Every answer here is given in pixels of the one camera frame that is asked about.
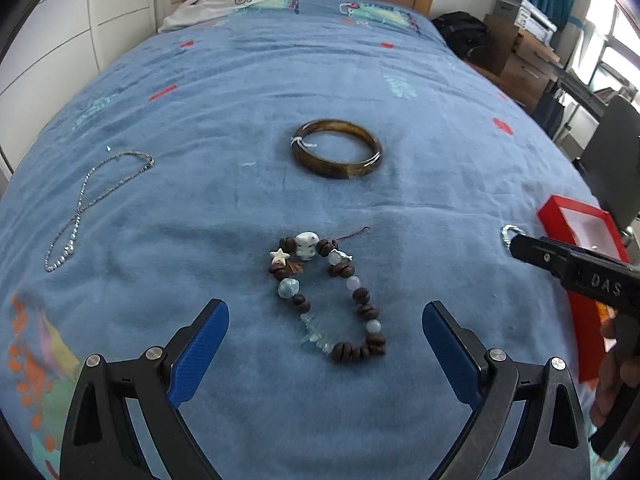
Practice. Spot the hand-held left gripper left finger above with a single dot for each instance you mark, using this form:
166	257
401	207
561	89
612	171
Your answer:
200	355

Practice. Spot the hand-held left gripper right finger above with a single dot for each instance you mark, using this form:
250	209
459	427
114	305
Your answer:
450	355

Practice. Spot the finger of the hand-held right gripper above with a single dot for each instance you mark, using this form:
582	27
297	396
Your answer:
542	257

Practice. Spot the red box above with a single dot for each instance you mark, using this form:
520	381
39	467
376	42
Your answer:
585	340

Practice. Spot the person's right hand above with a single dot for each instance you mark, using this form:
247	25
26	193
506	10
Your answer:
606	375

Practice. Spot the black chair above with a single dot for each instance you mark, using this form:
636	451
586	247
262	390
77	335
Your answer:
617	160

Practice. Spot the dark hanging bag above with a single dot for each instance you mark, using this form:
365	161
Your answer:
547	112

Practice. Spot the grey desk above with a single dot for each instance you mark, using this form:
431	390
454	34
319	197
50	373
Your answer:
585	90

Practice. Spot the wooden drawer cabinet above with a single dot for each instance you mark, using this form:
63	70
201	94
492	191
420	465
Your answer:
520	67

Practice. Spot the dark brown bangle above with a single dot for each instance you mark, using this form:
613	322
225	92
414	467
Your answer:
325	170

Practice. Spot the black backpack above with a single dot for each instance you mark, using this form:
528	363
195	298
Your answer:
460	32

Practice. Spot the grey printer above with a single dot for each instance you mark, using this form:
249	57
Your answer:
525	15

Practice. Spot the blue printed blanket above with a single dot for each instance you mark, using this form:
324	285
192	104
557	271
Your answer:
225	110

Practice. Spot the white garment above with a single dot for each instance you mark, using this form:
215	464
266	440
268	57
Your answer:
210	7

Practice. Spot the white wardrobe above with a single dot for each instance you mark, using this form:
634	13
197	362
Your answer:
75	20

